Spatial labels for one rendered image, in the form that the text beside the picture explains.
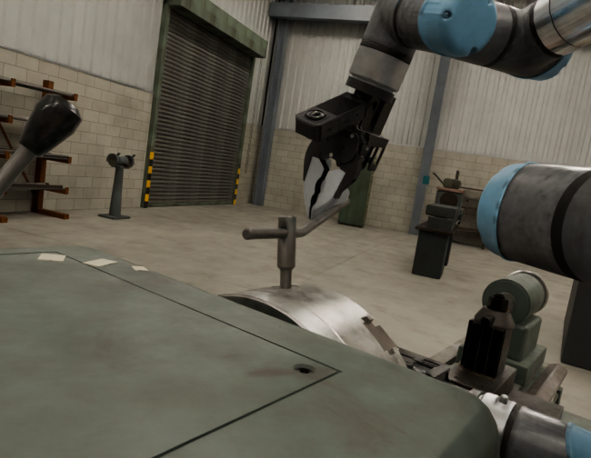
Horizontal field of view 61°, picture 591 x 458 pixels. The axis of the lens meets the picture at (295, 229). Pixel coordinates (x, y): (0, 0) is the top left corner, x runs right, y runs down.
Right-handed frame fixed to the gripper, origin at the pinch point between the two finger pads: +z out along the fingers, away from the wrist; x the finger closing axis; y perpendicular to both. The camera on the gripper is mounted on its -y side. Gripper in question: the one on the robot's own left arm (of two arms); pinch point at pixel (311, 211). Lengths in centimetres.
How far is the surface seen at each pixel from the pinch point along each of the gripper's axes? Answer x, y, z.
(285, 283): -9.8, -15.0, 4.9
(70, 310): -11.2, -43.2, 2.9
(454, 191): 239, 801, 67
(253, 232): -9.0, -23.6, -1.7
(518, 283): -18, 93, 13
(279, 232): -7.9, -17.5, -1.0
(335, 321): -18.6, -17.2, 4.0
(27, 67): 762, 325, 126
